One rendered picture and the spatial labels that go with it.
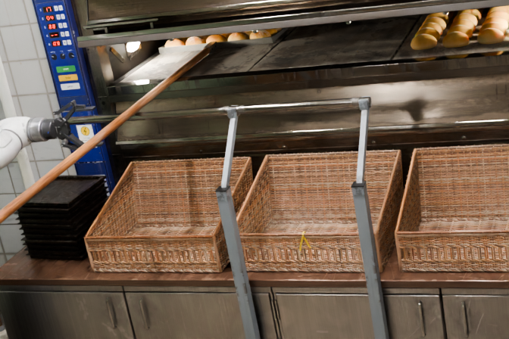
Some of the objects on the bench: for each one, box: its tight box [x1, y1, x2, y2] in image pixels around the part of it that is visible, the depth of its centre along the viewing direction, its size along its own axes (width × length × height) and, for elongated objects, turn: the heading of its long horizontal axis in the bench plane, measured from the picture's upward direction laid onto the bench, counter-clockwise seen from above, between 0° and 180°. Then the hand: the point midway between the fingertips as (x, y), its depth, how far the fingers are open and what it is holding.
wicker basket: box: [394, 144, 509, 272], centre depth 331 cm, size 49×56×28 cm
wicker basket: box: [83, 156, 253, 273], centre depth 375 cm, size 49×56×28 cm
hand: (95, 126), depth 339 cm, fingers open, 13 cm apart
